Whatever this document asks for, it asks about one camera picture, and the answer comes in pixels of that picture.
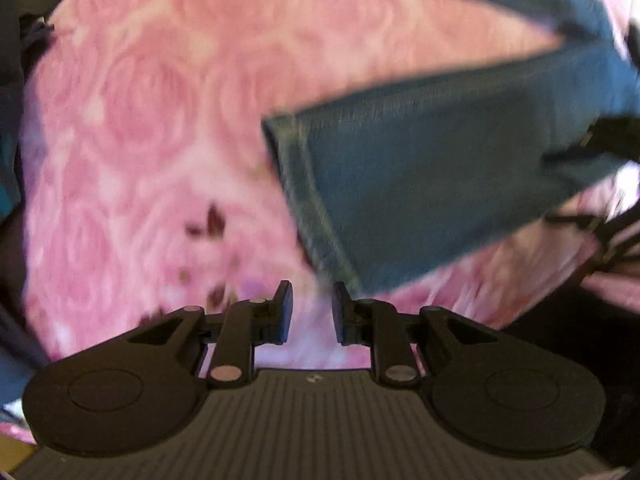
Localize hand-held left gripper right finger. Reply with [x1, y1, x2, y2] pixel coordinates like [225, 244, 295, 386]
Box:
[332, 281, 502, 388]

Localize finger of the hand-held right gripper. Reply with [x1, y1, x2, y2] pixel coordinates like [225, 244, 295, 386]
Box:
[542, 116, 640, 165]
[544, 204, 640, 283]

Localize dark cloth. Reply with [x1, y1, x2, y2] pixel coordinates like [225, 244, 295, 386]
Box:
[0, 0, 69, 223]

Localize blue denim jeans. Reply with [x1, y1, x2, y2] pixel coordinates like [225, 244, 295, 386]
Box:
[220, 0, 640, 297]

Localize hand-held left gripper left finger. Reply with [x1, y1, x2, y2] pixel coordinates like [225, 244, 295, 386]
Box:
[126, 280, 295, 389]

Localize pink floral blanket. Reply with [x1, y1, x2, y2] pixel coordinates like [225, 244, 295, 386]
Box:
[20, 0, 640, 376]

